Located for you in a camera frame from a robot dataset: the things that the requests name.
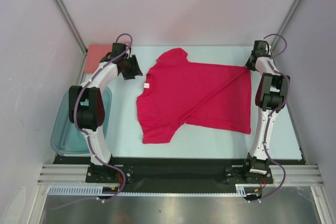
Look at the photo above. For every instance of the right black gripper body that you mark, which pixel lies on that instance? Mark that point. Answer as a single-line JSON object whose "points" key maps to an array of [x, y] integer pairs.
{"points": [[250, 65]]}

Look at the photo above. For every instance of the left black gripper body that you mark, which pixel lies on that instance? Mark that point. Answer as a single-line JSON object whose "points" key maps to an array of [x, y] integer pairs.
{"points": [[128, 70]]}

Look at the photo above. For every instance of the red t shirt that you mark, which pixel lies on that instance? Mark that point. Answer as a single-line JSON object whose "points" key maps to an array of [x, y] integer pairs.
{"points": [[178, 92]]}

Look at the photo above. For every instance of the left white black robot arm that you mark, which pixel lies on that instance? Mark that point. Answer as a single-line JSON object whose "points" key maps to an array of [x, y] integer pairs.
{"points": [[87, 113]]}

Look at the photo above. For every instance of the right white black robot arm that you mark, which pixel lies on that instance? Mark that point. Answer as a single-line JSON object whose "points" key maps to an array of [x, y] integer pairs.
{"points": [[270, 99]]}

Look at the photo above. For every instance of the folded salmon pink t shirt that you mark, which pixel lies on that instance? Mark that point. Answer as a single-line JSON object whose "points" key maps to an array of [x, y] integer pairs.
{"points": [[95, 53]]}

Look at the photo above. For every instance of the teal transparent plastic bin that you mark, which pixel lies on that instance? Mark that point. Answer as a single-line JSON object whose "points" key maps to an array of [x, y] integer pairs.
{"points": [[65, 138]]}

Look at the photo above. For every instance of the left aluminium frame post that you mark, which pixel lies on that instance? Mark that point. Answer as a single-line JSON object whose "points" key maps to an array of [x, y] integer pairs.
{"points": [[71, 25]]}

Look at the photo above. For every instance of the aluminium frame post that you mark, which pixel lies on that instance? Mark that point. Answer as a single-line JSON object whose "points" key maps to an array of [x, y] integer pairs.
{"points": [[71, 25], [289, 16]]}

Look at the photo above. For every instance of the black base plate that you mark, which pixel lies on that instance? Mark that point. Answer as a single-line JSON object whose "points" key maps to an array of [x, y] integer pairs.
{"points": [[187, 175]]}

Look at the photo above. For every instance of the right aluminium frame post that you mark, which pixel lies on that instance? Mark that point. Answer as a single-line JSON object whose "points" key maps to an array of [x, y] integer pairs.
{"points": [[289, 16]]}

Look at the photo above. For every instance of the white slotted cable duct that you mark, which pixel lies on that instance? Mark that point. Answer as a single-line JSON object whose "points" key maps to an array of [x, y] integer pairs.
{"points": [[108, 191]]}

